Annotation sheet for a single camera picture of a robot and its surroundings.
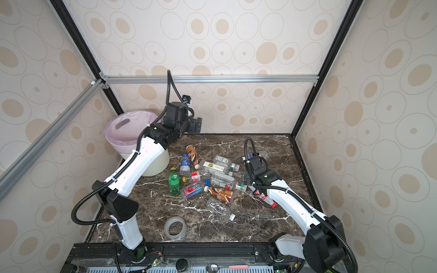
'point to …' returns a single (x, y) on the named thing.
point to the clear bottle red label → (195, 177)
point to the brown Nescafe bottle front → (221, 194)
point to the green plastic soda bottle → (174, 183)
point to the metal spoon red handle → (213, 268)
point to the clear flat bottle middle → (222, 177)
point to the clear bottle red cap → (267, 198)
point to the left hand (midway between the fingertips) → (194, 114)
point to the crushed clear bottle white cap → (217, 211)
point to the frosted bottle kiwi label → (214, 166)
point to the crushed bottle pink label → (194, 189)
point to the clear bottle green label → (225, 160)
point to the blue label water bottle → (185, 168)
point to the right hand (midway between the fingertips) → (257, 174)
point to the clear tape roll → (167, 231)
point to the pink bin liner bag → (124, 128)
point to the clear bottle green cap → (240, 187)
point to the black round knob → (181, 264)
